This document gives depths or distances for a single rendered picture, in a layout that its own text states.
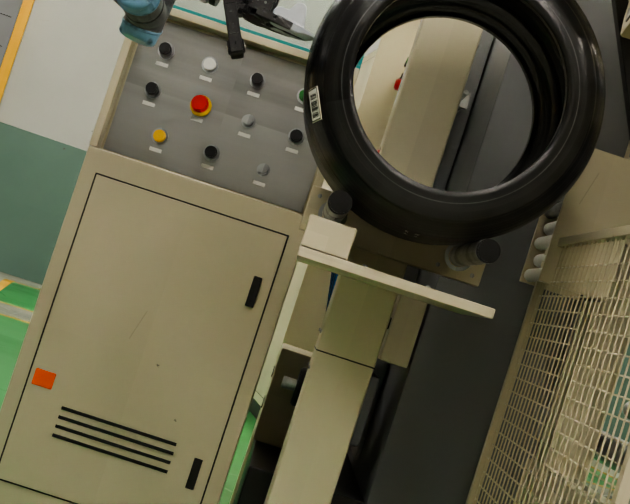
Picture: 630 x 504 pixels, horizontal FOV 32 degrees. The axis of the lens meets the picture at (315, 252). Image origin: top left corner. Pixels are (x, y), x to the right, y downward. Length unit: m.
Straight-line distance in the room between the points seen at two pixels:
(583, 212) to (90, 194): 1.12
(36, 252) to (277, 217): 8.72
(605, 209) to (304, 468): 0.83
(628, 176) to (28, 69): 9.36
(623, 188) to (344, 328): 0.65
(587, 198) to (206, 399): 0.98
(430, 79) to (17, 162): 9.06
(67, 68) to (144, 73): 8.63
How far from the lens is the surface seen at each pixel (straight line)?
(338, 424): 2.35
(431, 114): 2.38
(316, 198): 2.31
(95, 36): 11.36
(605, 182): 2.36
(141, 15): 2.00
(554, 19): 2.06
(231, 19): 2.11
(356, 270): 1.97
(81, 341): 2.62
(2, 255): 11.24
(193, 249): 2.58
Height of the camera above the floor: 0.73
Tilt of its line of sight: 2 degrees up
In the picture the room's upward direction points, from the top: 18 degrees clockwise
